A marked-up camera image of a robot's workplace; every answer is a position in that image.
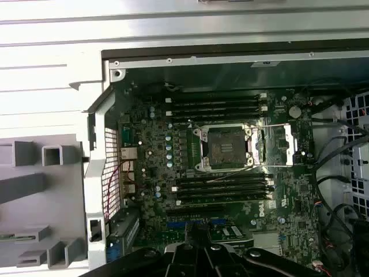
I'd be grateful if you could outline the grey parts rack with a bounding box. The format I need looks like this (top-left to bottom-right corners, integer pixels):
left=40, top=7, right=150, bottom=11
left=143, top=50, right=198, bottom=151
left=0, top=134, right=89, bottom=269

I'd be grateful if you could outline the silver chipset heat sink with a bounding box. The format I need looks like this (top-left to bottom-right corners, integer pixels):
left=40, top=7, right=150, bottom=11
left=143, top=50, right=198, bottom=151
left=253, top=232, right=281, bottom=251

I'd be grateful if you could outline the CPU socket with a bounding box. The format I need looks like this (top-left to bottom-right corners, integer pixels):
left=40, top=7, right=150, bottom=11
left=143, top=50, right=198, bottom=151
left=192, top=123, right=255, bottom=173

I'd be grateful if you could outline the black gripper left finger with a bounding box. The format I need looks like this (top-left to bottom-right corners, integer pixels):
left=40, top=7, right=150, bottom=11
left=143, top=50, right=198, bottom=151
left=86, top=223, right=201, bottom=277

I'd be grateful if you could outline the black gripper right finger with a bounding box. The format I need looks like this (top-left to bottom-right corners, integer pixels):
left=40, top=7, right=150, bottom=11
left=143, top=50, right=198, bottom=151
left=201, top=223, right=323, bottom=277

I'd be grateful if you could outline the black fan shroud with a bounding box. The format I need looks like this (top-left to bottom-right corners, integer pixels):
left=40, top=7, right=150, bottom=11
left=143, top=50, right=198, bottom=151
left=350, top=215, right=369, bottom=277

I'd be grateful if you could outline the metal drive cage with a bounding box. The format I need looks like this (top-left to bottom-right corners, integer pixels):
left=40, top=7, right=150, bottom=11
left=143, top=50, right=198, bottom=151
left=311, top=92, right=369, bottom=220

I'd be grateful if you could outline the metal socket cover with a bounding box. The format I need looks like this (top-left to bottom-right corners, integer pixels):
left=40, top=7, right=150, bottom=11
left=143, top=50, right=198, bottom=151
left=244, top=122, right=298, bottom=169

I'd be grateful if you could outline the black PC case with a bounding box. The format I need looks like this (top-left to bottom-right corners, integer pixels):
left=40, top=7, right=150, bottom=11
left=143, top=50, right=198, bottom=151
left=82, top=43, right=369, bottom=277

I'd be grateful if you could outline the black RAM slot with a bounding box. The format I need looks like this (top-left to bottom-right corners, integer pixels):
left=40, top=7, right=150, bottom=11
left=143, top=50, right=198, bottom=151
left=165, top=93, right=269, bottom=103
left=165, top=107, right=269, bottom=115
left=165, top=113, right=269, bottom=121
left=172, top=182, right=274, bottom=190
left=165, top=101, right=269, bottom=108
left=175, top=175, right=274, bottom=184
left=175, top=189, right=274, bottom=197

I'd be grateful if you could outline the blue expansion slot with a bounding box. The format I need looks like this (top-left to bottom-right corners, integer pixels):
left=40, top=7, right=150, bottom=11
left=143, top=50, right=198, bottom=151
left=167, top=219, right=226, bottom=230

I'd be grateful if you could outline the green motherboard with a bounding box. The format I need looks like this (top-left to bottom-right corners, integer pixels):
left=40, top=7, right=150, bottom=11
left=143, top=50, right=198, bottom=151
left=117, top=83, right=321, bottom=260

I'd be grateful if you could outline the black internal cable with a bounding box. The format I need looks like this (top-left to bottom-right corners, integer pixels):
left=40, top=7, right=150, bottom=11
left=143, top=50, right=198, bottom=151
left=312, top=121, right=369, bottom=260

